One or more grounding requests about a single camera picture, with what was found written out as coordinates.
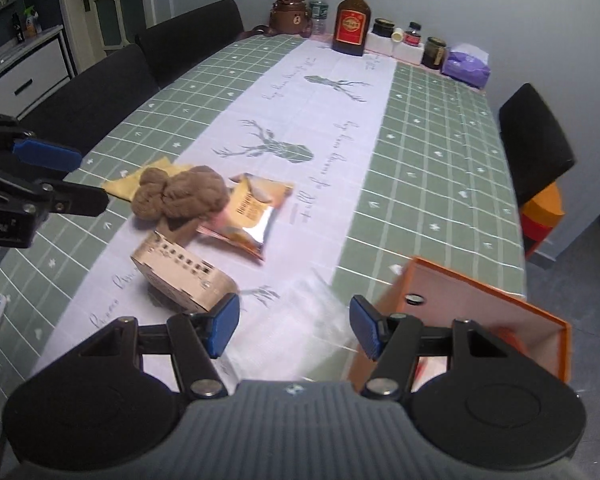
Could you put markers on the black lidded jar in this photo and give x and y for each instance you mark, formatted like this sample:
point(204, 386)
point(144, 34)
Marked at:
point(383, 27)

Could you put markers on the glass panel door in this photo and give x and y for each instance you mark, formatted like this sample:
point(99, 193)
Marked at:
point(125, 5)

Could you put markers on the brown liquor bottle red label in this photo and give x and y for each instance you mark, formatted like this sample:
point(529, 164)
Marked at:
point(351, 25)

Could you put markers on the small bottle red label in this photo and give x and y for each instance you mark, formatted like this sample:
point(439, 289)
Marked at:
point(412, 35)

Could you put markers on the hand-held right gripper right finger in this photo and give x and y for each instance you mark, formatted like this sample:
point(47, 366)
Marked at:
point(365, 322)

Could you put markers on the orange foil snack packet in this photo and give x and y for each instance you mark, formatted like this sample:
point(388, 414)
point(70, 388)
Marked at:
point(250, 220)

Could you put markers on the black chair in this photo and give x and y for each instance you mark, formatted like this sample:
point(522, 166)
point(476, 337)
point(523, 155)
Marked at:
point(95, 100)
point(190, 40)
point(535, 140)

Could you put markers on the brown bear jar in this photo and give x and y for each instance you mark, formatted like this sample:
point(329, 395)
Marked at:
point(290, 15)

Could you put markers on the green checked tablecloth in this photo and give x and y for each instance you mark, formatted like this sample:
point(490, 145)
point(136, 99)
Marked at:
point(430, 160)

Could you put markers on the orange stool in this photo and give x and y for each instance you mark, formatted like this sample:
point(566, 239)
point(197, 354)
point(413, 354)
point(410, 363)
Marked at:
point(545, 215)

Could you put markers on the black bottle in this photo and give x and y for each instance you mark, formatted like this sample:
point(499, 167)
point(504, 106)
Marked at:
point(16, 27)

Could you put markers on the small white cap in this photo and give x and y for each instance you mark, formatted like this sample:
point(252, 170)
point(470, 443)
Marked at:
point(397, 35)

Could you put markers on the wooden radio box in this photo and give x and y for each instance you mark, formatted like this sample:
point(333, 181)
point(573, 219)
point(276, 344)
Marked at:
point(180, 270)

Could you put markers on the orange cardboard box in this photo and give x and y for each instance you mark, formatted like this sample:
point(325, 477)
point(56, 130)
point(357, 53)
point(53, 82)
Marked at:
point(480, 300)

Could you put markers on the purple tissue pack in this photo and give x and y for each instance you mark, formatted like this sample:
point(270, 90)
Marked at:
point(465, 67)

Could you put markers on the green spray bottle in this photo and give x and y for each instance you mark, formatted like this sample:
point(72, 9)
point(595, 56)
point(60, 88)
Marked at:
point(32, 21)

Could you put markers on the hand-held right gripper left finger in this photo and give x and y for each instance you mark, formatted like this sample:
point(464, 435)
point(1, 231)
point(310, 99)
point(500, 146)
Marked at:
point(222, 322)

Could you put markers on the white cabinet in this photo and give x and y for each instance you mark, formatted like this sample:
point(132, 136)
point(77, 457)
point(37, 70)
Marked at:
point(25, 75)

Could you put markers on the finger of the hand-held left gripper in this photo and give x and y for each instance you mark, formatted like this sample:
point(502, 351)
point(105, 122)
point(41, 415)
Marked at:
point(45, 152)
point(80, 200)

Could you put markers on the yellow cloth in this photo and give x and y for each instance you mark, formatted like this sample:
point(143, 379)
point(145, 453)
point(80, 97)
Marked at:
point(125, 185)

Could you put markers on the dark glass jar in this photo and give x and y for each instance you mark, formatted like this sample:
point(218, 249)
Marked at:
point(434, 54)

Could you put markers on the brown knitted plush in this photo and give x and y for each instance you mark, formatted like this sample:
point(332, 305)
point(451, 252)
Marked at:
point(190, 190)

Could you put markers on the clear water bottle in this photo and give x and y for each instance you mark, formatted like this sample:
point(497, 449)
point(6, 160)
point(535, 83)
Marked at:
point(319, 5)

